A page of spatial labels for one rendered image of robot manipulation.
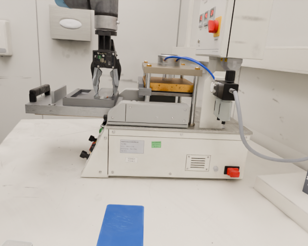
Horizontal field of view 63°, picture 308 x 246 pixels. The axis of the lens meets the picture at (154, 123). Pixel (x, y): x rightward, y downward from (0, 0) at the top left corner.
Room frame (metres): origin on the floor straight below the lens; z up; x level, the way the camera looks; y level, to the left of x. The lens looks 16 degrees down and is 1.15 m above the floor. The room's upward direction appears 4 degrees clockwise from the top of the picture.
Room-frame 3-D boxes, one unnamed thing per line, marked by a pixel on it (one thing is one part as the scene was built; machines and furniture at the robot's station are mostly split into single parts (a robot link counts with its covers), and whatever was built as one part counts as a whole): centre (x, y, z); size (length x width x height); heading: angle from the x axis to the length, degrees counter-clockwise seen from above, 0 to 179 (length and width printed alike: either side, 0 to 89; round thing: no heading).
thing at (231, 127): (0.91, -0.07, 0.93); 0.46 x 0.35 x 0.01; 95
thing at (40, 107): (0.88, 0.27, 0.97); 0.30 x 0.22 x 0.08; 95
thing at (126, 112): (0.77, 0.03, 0.96); 0.26 x 0.05 x 0.07; 95
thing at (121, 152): (0.89, -0.03, 0.84); 0.53 x 0.37 x 0.17; 95
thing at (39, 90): (0.87, 0.41, 0.99); 0.15 x 0.02 x 0.04; 5
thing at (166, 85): (0.90, -0.04, 1.07); 0.22 x 0.17 x 0.10; 5
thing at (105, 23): (0.87, 0.17, 1.23); 0.08 x 0.08 x 0.05
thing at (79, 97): (0.89, 0.22, 0.98); 0.20 x 0.17 x 0.03; 5
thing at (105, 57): (0.86, 0.18, 1.15); 0.09 x 0.08 x 0.12; 5
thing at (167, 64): (0.89, -0.07, 1.08); 0.31 x 0.24 x 0.13; 5
